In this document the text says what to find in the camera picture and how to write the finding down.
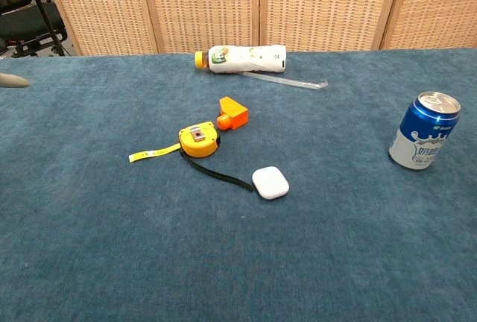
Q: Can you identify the white bottle with yellow cap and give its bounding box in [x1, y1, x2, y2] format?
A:
[193, 44, 288, 75]

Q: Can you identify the white earbuds case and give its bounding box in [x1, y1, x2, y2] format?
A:
[251, 165, 291, 201]

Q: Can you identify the woven wooden folding screen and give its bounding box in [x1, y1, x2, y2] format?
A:
[39, 0, 477, 57]

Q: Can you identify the yellow tape measure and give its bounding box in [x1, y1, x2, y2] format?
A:
[128, 121, 255, 193]

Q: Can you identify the black tripod stand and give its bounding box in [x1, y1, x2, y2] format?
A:
[25, 0, 66, 57]

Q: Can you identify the orange plastic block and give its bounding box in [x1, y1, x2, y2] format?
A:
[215, 96, 250, 131]

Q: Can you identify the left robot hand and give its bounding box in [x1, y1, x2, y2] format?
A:
[0, 0, 53, 89]

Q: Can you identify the clear plastic straw wrapper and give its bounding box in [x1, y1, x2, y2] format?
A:
[238, 71, 329, 91]

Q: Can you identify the blue and white drink can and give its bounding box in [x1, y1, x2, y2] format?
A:
[388, 91, 461, 171]

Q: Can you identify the black office chair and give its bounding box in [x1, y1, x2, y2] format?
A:
[0, 0, 69, 58]

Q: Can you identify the blue table cloth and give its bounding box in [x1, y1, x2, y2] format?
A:
[0, 48, 477, 322]

